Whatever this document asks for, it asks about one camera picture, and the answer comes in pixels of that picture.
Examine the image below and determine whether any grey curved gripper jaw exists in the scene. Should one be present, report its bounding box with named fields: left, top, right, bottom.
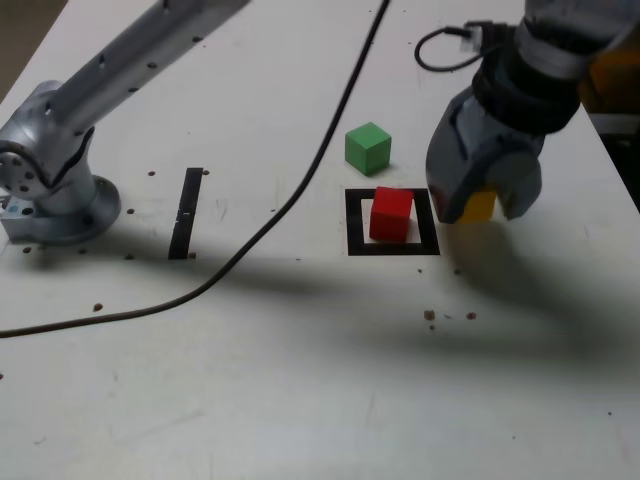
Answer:
left=486, top=134, right=545, bottom=222
left=424, top=89, right=502, bottom=225

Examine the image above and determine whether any yellow cube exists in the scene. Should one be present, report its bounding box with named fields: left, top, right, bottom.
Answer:
left=456, top=181, right=499, bottom=224

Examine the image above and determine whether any red cube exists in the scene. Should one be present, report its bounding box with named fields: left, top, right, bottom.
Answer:
left=368, top=185, right=416, bottom=243

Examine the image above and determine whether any green cube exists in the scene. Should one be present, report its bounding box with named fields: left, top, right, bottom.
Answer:
left=344, top=121, right=393, bottom=178

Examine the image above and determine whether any black tape square outline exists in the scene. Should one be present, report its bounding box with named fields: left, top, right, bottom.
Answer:
left=344, top=187, right=442, bottom=258

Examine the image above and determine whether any white horizontal bar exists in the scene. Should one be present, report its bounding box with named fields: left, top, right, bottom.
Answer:
left=591, top=113, right=640, bottom=136

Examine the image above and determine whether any yellow box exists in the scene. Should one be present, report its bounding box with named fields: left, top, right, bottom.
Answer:
left=582, top=44, right=640, bottom=114

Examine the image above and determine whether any black tape strip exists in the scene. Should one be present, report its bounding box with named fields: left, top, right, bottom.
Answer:
left=167, top=167, right=206, bottom=261

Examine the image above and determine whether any black cable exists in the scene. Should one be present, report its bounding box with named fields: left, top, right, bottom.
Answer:
left=0, top=0, right=506, bottom=339

